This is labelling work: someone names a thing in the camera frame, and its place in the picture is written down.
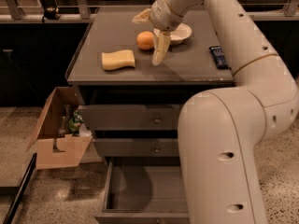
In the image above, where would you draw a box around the grey top drawer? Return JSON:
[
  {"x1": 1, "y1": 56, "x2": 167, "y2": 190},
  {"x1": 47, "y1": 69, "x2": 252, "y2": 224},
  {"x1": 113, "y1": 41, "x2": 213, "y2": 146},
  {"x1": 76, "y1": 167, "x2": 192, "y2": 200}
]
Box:
[{"x1": 78, "y1": 105, "x2": 180, "y2": 131}]

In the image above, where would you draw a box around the black bar on floor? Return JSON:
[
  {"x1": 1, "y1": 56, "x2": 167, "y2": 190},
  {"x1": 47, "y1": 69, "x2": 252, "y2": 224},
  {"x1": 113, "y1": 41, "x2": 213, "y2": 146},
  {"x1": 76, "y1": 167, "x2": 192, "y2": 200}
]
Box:
[{"x1": 1, "y1": 153, "x2": 37, "y2": 224}]

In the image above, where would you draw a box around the grey drawer cabinet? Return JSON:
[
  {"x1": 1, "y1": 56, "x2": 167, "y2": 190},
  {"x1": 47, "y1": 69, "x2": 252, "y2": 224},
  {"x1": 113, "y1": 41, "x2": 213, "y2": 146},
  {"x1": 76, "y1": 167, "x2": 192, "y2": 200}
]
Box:
[{"x1": 64, "y1": 5, "x2": 237, "y2": 224}]

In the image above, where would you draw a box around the grey bottom drawer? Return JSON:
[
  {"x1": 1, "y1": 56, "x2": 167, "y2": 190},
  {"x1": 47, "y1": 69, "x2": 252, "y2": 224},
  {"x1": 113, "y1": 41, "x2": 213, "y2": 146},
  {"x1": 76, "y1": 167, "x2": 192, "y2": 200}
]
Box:
[{"x1": 95, "y1": 157, "x2": 189, "y2": 224}]

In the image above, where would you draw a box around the blue snack bar wrapper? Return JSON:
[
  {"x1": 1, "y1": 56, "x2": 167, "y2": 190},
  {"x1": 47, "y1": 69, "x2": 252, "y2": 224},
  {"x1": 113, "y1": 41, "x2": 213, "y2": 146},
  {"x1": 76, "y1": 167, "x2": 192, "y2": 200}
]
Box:
[{"x1": 209, "y1": 46, "x2": 229, "y2": 69}]

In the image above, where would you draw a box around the brass drawer knob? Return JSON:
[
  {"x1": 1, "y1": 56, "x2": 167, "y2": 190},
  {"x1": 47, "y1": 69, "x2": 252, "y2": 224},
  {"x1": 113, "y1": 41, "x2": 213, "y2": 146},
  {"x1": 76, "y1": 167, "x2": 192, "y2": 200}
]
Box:
[
  {"x1": 153, "y1": 146, "x2": 161, "y2": 154},
  {"x1": 153, "y1": 116, "x2": 162, "y2": 124}
]

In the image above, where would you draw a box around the yellow sponge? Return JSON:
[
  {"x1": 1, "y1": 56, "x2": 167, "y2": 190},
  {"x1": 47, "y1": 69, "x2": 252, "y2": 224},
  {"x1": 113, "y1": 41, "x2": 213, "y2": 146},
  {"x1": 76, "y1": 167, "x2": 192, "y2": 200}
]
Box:
[{"x1": 102, "y1": 49, "x2": 135, "y2": 71}]

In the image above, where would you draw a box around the brass top drawer knob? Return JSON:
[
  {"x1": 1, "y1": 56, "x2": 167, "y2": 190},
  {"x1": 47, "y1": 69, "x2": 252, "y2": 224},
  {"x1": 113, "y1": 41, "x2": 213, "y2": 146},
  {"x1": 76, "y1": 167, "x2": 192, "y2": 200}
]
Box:
[{"x1": 153, "y1": 116, "x2": 162, "y2": 124}]

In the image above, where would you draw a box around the orange fruit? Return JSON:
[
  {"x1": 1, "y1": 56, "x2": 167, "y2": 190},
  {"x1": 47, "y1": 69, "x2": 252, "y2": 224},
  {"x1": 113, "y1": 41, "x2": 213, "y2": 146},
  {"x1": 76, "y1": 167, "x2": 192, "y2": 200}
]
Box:
[{"x1": 136, "y1": 31, "x2": 154, "y2": 50}]

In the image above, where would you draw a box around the small black device on ledge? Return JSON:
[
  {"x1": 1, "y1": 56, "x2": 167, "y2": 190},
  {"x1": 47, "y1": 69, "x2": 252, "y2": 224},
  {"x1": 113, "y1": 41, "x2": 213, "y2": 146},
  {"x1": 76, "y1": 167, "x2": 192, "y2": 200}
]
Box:
[{"x1": 43, "y1": 7, "x2": 60, "y2": 20}]

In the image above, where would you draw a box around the grey drawer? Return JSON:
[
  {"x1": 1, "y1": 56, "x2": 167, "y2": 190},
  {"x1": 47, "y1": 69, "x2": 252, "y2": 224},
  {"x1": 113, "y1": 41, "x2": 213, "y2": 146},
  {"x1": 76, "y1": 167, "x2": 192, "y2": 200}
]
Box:
[
  {"x1": 78, "y1": 105, "x2": 180, "y2": 131},
  {"x1": 93, "y1": 138, "x2": 178, "y2": 157},
  {"x1": 95, "y1": 157, "x2": 189, "y2": 224}
]

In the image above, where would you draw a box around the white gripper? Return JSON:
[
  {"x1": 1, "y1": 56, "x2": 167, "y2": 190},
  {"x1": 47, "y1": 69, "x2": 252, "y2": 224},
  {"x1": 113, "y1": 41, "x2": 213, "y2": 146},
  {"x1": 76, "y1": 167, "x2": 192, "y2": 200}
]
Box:
[{"x1": 132, "y1": 0, "x2": 182, "y2": 65}]

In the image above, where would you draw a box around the brass middle drawer knob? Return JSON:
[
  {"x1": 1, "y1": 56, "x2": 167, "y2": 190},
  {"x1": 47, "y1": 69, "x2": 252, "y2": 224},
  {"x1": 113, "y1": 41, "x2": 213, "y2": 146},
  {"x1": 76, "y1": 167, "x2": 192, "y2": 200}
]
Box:
[{"x1": 153, "y1": 146, "x2": 161, "y2": 154}]

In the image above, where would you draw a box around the white paper bowl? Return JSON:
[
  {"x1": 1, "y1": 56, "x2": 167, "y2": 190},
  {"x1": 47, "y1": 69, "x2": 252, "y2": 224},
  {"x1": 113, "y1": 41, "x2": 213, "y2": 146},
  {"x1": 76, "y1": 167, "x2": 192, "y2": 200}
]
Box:
[{"x1": 153, "y1": 23, "x2": 192, "y2": 46}]

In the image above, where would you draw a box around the green bag in box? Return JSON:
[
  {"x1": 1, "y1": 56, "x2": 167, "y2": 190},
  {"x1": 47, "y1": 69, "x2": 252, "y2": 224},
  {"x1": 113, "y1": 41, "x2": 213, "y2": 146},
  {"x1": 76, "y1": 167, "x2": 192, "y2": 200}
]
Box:
[{"x1": 68, "y1": 110, "x2": 83, "y2": 133}]

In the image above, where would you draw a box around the grey middle drawer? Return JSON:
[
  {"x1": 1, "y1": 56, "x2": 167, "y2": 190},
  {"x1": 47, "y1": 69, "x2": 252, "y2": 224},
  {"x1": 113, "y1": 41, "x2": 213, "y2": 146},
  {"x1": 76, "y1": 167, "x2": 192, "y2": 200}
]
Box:
[{"x1": 93, "y1": 138, "x2": 178, "y2": 157}]

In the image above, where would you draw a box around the brown cardboard box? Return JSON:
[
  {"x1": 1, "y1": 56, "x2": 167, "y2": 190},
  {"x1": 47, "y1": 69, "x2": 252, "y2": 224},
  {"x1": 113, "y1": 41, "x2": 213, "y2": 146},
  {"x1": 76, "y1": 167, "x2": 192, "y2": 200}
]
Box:
[{"x1": 27, "y1": 87, "x2": 92, "y2": 170}]

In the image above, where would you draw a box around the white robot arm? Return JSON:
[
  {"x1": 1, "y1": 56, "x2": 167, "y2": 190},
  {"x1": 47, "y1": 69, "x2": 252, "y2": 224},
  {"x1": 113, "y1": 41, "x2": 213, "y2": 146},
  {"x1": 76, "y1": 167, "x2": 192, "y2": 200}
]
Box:
[{"x1": 133, "y1": 0, "x2": 299, "y2": 224}]

